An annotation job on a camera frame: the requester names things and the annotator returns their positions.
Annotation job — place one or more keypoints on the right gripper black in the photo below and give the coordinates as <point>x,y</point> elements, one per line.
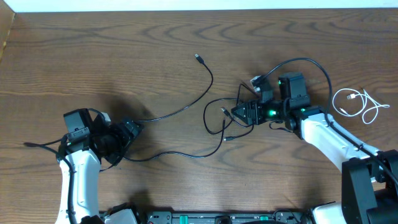
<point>250,107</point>

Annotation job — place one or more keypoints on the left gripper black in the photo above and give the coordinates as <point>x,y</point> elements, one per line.
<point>126,137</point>

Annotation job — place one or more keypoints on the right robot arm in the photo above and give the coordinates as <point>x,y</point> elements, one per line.
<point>369,182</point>

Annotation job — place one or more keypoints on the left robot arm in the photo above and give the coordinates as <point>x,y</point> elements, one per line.
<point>79,197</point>

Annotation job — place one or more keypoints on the wooden panel at left edge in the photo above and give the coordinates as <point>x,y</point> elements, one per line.
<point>7,16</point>

